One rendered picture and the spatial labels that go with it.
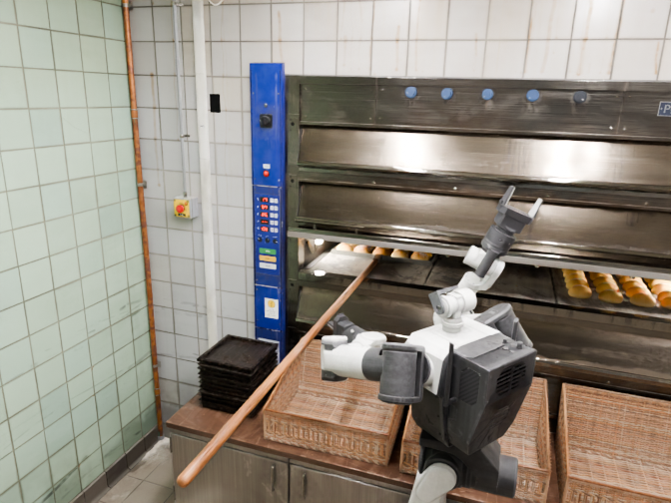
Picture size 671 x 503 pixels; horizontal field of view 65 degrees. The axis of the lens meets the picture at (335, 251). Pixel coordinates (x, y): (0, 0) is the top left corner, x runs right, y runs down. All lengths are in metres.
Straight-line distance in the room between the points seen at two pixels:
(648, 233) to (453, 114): 0.89
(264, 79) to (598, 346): 1.86
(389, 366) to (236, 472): 1.35
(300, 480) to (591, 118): 1.88
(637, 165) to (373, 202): 1.05
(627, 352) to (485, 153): 1.02
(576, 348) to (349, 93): 1.47
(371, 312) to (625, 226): 1.14
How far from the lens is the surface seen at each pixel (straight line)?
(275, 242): 2.55
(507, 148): 2.28
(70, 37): 2.64
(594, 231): 2.34
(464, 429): 1.48
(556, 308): 2.42
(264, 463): 2.46
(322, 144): 2.42
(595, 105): 2.29
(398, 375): 1.35
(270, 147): 2.48
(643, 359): 2.55
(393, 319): 2.51
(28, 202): 2.46
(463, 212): 2.32
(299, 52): 2.45
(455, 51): 2.28
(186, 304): 2.98
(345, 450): 2.32
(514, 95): 2.27
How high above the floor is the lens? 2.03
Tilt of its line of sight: 17 degrees down
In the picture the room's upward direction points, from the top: 2 degrees clockwise
